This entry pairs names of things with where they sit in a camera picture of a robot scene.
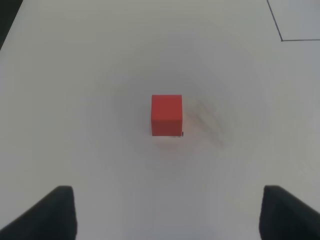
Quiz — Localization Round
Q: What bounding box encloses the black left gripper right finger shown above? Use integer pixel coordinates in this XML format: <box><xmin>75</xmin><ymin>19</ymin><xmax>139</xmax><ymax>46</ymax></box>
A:
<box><xmin>259</xmin><ymin>185</ymin><xmax>320</xmax><ymax>240</ymax></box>

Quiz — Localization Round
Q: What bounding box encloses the red cube block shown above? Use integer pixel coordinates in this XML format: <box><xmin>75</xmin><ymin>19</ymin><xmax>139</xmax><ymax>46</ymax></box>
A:
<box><xmin>151</xmin><ymin>95</ymin><xmax>183</xmax><ymax>137</ymax></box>

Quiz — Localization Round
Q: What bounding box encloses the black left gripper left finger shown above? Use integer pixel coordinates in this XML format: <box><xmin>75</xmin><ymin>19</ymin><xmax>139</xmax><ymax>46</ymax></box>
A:
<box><xmin>0</xmin><ymin>185</ymin><xmax>78</xmax><ymax>240</ymax></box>

